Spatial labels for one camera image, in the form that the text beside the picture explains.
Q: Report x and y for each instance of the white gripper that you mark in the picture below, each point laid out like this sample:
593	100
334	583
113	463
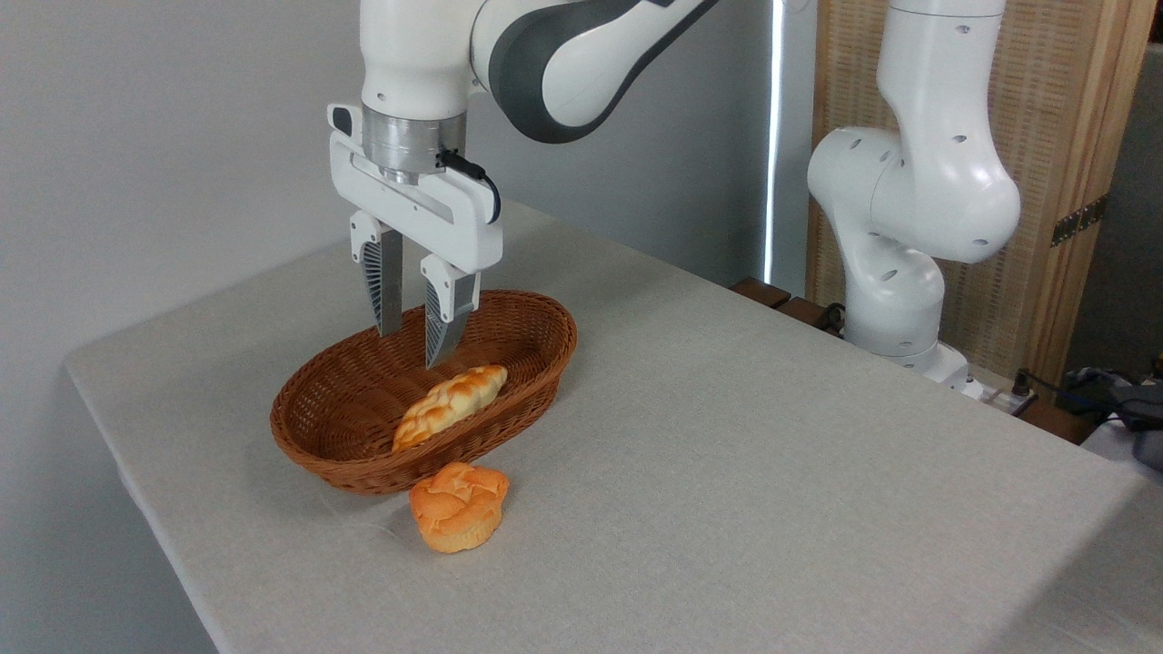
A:
427	213

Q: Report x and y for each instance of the long braided bread loaf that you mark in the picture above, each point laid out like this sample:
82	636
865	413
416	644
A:
450	404

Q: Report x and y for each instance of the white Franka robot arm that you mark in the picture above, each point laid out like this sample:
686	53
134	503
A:
927	182

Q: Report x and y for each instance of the brown wicker oval basket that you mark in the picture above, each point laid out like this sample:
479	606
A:
345	409

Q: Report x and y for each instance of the round orange bread bun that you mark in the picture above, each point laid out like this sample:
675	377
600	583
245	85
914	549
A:
457	509

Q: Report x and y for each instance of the beige tablecloth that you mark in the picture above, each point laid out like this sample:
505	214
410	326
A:
772	472

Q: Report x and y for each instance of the white power strip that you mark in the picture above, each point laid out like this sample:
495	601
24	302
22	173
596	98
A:
999	397

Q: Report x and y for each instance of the metal screen hinge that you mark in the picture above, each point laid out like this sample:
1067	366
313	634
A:
1079	221

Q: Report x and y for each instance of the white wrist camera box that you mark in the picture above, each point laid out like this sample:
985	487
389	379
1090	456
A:
343	121

